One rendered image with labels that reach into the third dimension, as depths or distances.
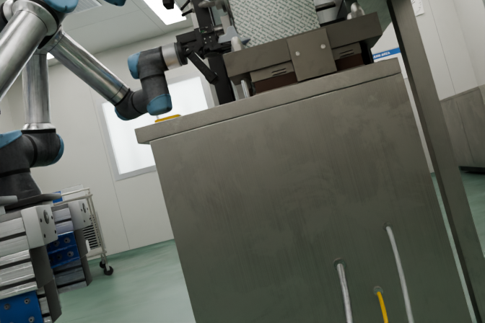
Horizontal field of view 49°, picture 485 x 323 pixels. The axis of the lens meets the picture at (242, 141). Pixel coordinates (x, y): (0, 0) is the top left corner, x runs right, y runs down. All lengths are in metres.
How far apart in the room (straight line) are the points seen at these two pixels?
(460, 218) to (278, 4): 0.84
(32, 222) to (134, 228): 6.20
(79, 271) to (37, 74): 0.68
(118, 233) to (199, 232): 6.25
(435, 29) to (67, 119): 5.12
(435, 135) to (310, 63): 0.55
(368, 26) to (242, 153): 0.45
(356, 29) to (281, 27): 0.28
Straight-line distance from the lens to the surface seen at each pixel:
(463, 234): 1.76
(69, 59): 1.60
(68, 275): 1.79
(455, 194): 1.74
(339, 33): 1.37
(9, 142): 1.84
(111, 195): 7.52
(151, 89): 1.56
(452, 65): 7.50
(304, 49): 1.34
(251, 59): 1.36
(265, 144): 1.27
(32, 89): 1.94
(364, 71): 1.30
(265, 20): 1.58
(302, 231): 1.28
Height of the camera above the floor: 0.74
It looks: 3 degrees up
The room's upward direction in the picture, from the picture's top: 15 degrees counter-clockwise
